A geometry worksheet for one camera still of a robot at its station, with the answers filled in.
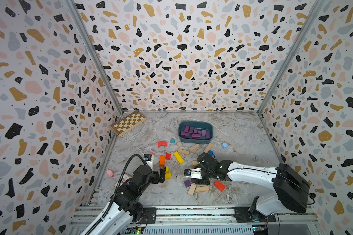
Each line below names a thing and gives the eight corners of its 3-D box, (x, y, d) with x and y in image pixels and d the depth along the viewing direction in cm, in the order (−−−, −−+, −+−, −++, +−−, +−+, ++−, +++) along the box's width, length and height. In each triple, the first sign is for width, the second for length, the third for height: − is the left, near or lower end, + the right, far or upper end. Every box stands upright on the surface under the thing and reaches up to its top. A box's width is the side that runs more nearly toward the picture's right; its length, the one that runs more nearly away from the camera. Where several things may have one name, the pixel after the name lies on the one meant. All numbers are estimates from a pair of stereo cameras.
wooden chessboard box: (111, 128, 113) (110, 125, 110) (138, 113, 124) (137, 110, 121) (119, 137, 107) (117, 134, 105) (146, 120, 119) (146, 117, 116)
